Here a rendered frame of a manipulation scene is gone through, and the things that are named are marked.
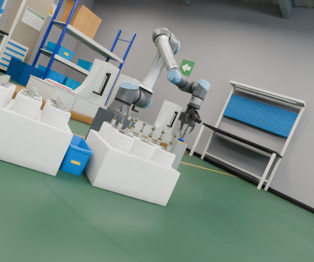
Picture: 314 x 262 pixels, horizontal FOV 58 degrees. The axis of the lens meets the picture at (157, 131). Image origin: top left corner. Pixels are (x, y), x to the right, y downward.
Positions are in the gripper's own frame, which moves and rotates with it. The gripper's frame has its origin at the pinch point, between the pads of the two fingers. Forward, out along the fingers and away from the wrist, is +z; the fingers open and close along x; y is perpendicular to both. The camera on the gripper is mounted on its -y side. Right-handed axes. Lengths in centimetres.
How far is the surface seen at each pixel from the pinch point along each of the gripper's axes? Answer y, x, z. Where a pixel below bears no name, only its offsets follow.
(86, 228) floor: -66, 59, 34
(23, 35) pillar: 615, 121, -60
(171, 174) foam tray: -27.0, 14.0, 18.0
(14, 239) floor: -77, 78, 34
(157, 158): -21.0, 21.4, 14.3
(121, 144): -24, 43, 14
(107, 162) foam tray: -27, 46, 22
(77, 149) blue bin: -18, 58, 23
